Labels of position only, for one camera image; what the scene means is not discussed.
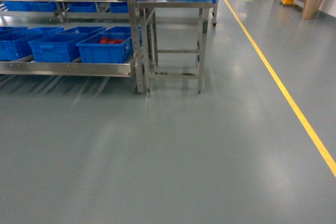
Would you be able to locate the blue bin with red bags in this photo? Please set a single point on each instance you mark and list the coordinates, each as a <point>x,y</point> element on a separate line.
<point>93,52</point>

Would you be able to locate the empty blue bin beside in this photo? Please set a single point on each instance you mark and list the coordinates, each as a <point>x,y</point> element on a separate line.
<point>61,47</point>

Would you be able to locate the stainless steel flow rack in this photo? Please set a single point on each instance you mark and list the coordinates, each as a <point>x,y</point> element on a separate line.
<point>133,66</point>

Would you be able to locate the red bubble wrap bags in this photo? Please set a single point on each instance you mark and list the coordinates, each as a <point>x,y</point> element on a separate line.
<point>106,40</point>

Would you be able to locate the small stainless steel table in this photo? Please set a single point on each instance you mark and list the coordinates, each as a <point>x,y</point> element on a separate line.
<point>147,10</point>

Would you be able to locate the gold plant pot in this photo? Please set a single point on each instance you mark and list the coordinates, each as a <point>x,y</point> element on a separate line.
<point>310,9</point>

